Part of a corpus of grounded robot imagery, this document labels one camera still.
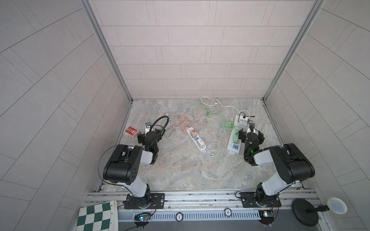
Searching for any black round stand base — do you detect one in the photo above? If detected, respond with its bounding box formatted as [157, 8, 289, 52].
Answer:
[292, 198, 329, 227]

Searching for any long colourful socket power strip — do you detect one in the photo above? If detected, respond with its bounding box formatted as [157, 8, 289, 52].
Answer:
[227, 112, 249, 154]

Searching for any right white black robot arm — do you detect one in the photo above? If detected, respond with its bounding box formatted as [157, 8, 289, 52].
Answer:
[239, 123, 315, 207]

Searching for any pink charger with cable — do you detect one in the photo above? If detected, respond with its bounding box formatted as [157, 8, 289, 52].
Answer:
[177, 115, 194, 132]

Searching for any grey small strip cord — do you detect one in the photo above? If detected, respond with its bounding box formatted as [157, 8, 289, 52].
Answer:
[161, 115, 186, 138]

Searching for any circuit board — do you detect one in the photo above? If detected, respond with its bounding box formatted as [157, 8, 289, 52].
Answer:
[258, 210, 275, 225]
[134, 212, 151, 228]

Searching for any green cable bundle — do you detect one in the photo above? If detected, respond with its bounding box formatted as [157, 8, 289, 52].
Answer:
[187, 100, 238, 131]

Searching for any red card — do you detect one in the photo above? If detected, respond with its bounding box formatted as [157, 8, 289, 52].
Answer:
[124, 126, 139, 137]

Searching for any white power strip cord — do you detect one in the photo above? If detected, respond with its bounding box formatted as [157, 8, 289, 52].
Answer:
[200, 96, 249, 116]

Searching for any small blue socket power strip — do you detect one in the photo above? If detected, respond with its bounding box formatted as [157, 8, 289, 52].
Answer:
[186, 127, 207, 153]

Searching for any green white checkerboard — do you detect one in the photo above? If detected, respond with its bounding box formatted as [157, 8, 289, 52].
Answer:
[76, 200, 119, 231]

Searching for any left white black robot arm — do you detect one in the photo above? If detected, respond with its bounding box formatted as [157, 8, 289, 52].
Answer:
[97, 116, 170, 209]

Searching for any right circuit board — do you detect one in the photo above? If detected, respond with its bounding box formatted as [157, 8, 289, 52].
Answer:
[258, 210, 275, 225]

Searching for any left circuit board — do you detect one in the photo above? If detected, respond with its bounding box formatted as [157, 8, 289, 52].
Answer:
[134, 212, 151, 228]

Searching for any aluminium rail frame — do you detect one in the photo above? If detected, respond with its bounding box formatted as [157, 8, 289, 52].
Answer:
[84, 188, 321, 222]

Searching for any white round mesh disc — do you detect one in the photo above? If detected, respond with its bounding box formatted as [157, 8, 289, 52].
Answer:
[327, 197, 348, 215]

